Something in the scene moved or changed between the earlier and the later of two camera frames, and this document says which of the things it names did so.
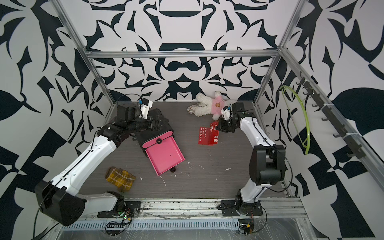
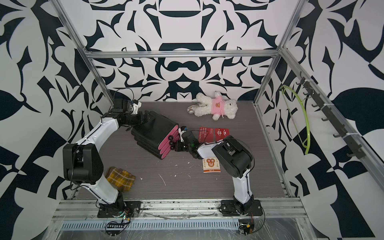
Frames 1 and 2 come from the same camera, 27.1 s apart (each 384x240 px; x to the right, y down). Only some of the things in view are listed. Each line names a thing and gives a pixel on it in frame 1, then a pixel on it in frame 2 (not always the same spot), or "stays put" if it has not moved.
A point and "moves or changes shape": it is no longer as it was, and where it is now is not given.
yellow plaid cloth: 123,179 stays put
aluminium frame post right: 298,9 stays put
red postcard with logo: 214,133 moves or changes shape
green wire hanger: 308,125 stays put
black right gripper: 222,127 -> 177,148
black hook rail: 356,149 stays put
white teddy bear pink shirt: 213,106 stays put
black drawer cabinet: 160,130 moves or changes shape
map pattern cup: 190,108 stays put
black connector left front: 114,228 stays put
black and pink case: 163,152 moves or changes shape
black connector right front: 245,226 stays put
